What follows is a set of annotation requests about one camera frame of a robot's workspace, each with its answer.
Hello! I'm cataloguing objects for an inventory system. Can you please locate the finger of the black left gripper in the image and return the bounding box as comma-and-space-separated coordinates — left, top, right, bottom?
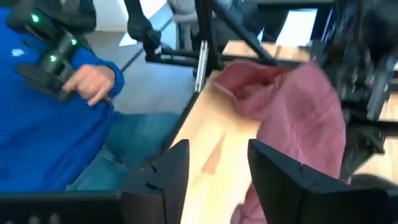
340, 119, 387, 181

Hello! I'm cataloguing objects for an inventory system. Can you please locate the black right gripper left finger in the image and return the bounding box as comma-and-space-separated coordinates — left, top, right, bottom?
120, 139, 190, 224

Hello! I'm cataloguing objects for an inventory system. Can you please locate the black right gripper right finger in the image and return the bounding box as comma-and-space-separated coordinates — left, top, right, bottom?
248, 139, 368, 224

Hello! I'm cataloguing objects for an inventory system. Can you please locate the maroon cap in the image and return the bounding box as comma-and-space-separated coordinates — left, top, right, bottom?
213, 60, 348, 224

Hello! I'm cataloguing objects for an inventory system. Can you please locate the person's hand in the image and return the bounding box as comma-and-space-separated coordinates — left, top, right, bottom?
62, 64, 116, 106

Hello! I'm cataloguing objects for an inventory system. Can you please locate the person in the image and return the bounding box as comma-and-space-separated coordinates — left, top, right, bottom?
0, 0, 181, 192

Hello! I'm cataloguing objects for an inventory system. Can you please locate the silver corner bracket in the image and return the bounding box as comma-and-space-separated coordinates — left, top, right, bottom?
194, 40, 209, 93

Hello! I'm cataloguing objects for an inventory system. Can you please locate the black leader arm handle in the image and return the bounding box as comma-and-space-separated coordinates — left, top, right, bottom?
6, 0, 97, 103

